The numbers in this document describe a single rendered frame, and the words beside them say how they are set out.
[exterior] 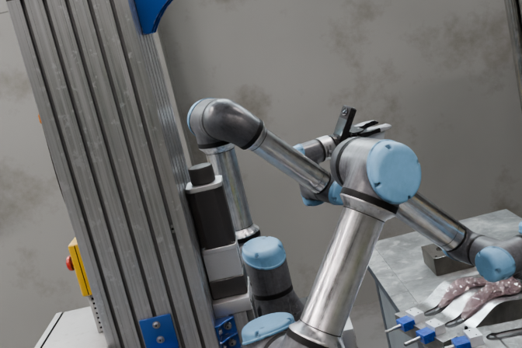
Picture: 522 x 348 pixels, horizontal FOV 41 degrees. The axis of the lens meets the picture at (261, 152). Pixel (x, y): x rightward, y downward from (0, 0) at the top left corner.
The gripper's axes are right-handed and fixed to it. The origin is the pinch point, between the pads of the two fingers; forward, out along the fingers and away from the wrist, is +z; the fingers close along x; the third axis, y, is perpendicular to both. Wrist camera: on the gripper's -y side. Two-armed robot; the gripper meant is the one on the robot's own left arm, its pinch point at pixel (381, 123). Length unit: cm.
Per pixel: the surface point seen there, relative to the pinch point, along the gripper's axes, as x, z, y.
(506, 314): 42, 7, 55
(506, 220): -24, 76, 70
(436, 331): 36, -14, 55
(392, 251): -40, 27, 72
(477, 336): 53, -15, 47
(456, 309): 30, -1, 56
